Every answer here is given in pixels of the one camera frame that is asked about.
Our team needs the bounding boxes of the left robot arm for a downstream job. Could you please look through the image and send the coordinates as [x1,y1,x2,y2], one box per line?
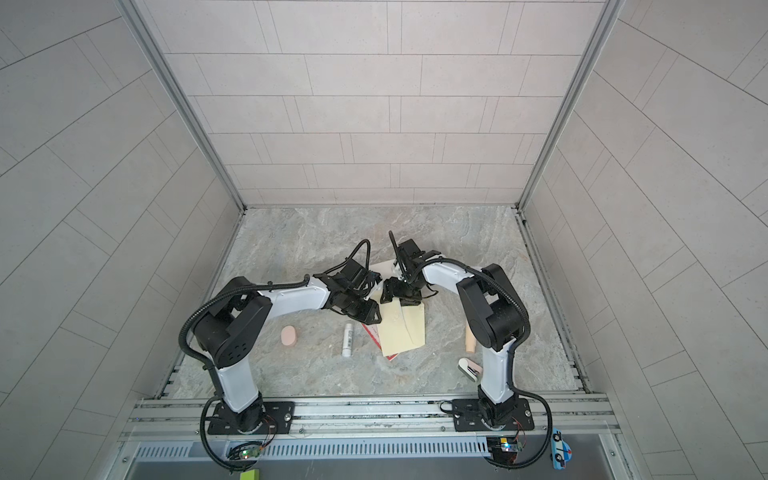
[178,260,382,434]

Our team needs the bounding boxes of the left circuit board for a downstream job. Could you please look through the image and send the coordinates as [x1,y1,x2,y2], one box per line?
[228,441,264,462]

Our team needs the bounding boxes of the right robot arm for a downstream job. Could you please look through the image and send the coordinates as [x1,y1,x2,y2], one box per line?
[390,238,534,430]

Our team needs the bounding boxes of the white glue stick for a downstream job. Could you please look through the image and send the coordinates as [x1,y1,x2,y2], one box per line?
[342,323,354,358]

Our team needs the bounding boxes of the green sticky note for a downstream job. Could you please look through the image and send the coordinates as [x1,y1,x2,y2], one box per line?
[239,469,260,480]

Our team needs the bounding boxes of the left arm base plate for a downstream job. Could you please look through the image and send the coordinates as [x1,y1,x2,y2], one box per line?
[206,401,296,435]

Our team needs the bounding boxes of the red bordered card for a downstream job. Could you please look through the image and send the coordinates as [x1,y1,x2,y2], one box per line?
[362,324,398,361]

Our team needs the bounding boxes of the cream white envelope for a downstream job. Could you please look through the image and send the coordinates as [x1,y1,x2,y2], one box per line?
[369,260,401,301]

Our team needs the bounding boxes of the circuit board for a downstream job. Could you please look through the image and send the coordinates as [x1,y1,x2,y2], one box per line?
[486,436,525,465]
[228,441,264,462]

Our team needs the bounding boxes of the right circuit board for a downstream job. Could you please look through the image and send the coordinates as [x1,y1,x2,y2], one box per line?
[486,436,525,465]

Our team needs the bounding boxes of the blue toy car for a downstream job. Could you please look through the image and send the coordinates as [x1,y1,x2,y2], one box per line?
[550,428,572,470]

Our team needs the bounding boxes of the beige toy microphone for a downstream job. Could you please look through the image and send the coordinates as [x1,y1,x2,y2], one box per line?
[465,326,477,353]

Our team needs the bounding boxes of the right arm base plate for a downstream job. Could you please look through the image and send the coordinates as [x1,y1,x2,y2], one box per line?
[447,397,535,432]

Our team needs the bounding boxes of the aluminium rail frame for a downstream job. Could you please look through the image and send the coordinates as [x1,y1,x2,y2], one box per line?
[102,391,639,479]

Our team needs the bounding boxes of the yellow envelope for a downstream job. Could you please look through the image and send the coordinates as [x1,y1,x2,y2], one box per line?
[376,299,426,355]

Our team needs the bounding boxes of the pink white tape dispenser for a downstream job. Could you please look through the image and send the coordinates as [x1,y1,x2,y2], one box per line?
[457,357,483,382]

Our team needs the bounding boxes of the pink oval eraser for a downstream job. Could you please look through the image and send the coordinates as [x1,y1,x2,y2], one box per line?
[280,325,298,347]

